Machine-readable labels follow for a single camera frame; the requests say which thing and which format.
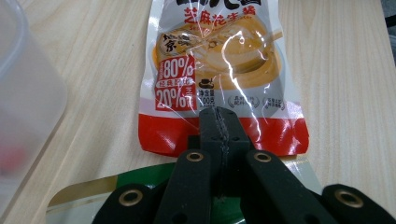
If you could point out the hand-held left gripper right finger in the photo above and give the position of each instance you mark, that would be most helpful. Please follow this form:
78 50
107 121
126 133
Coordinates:
233 137

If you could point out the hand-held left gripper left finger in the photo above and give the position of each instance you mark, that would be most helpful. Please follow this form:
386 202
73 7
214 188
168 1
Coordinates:
211 130

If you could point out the white red sauce packet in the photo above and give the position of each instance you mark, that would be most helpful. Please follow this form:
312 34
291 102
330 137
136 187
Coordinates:
224 62

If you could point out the translucent plastic container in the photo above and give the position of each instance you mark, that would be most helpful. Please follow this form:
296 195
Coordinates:
28 99

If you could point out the green gold white packet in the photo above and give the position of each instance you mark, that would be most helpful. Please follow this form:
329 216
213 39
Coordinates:
140 175

